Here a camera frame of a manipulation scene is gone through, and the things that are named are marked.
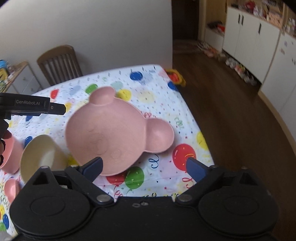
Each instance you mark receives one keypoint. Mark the person's left hand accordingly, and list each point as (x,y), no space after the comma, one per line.
(5,134)

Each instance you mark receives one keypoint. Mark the small pink heart bowl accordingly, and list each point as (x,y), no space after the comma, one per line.
(11,189)

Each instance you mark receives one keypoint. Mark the white drawer cabinet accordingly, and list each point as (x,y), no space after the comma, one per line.
(22,81)

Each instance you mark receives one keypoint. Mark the balloon birthday tablecloth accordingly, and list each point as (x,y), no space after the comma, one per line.
(49,207)

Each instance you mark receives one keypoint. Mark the pink round bowl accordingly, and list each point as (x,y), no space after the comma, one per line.
(12,155)

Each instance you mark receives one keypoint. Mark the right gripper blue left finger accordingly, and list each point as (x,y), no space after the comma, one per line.
(82,178)

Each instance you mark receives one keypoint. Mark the pink bear-shaped plate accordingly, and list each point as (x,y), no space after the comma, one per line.
(116,131)

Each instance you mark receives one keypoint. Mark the brown wooden chair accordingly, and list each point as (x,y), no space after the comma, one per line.
(59,65)

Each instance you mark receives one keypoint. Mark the cream bowl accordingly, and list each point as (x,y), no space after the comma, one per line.
(41,151)

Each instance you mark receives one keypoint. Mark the yellow toy on floor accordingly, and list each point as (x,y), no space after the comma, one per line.
(175,77)

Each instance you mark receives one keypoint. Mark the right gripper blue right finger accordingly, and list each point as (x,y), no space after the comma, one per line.
(204,177)

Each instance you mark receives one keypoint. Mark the white wardrobe cabinet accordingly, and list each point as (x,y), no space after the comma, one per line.
(265,52)

